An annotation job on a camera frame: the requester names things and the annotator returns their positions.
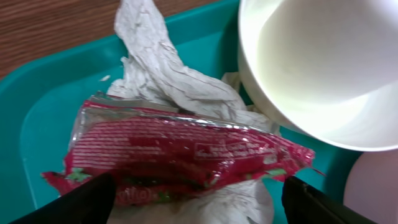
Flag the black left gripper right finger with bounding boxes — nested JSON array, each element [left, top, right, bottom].
[[282, 176, 376, 224]]

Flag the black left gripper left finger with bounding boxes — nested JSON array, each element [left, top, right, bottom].
[[11, 174, 116, 224]]

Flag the pink bowl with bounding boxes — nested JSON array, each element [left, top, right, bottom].
[[343, 150, 397, 224]]

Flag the cream bowl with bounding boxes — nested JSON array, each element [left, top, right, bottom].
[[238, 0, 397, 151]]

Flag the white napkin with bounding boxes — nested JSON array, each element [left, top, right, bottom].
[[108, 0, 279, 223]]

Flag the red snack wrapper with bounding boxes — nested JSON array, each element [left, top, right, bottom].
[[42, 92, 315, 205]]

